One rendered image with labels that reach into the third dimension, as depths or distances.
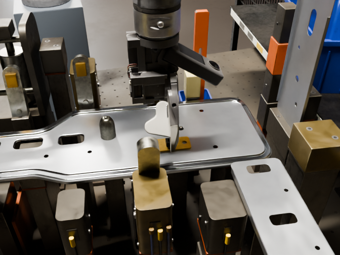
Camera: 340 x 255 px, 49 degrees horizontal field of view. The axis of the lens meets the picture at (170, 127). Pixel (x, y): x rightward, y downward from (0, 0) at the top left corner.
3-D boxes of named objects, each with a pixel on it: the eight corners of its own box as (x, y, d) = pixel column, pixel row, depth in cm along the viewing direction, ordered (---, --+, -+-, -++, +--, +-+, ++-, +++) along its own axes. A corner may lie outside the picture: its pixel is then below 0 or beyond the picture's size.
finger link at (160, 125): (146, 154, 67) (141, 102, 66) (178, 151, 67) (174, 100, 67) (147, 156, 63) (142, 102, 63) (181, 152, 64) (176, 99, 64)
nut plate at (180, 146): (150, 153, 74) (150, 148, 73) (148, 140, 77) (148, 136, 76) (192, 148, 75) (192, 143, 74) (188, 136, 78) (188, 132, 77)
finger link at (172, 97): (166, 125, 67) (162, 77, 67) (176, 124, 67) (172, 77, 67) (170, 125, 62) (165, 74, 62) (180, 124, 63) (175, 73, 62)
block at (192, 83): (183, 187, 107) (186, 76, 85) (181, 178, 110) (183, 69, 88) (195, 185, 108) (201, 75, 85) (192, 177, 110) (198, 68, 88)
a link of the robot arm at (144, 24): (176, -4, 61) (185, 14, 55) (176, 23, 64) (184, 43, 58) (131, -1, 60) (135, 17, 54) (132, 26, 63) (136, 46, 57)
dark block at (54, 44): (69, 181, 109) (38, 50, 83) (71, 165, 114) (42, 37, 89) (86, 179, 109) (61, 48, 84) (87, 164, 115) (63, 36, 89)
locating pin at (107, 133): (101, 146, 78) (97, 121, 74) (101, 137, 80) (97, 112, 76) (117, 145, 78) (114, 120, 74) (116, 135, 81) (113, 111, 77)
